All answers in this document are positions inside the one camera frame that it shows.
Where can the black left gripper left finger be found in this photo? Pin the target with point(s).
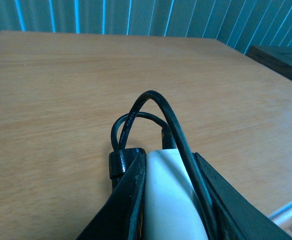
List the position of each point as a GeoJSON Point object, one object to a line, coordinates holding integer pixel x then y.
{"type": "Point", "coordinates": [121, 217]}

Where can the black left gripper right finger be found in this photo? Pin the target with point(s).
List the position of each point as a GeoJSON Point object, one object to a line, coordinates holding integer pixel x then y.
{"type": "Point", "coordinates": [237, 219]}

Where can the white charger with black cable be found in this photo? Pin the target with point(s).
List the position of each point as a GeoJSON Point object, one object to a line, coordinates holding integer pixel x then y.
{"type": "Point", "coordinates": [177, 204]}

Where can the wooden nightstand cabinet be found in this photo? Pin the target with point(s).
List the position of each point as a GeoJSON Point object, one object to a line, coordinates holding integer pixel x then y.
{"type": "Point", "coordinates": [60, 94]}

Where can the dark wooden furniture edge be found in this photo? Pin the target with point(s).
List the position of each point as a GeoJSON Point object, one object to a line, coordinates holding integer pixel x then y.
{"type": "Point", "coordinates": [276, 58]}

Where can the grey pleated curtain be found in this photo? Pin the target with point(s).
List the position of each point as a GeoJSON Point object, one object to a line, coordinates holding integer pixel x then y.
{"type": "Point", "coordinates": [237, 23]}

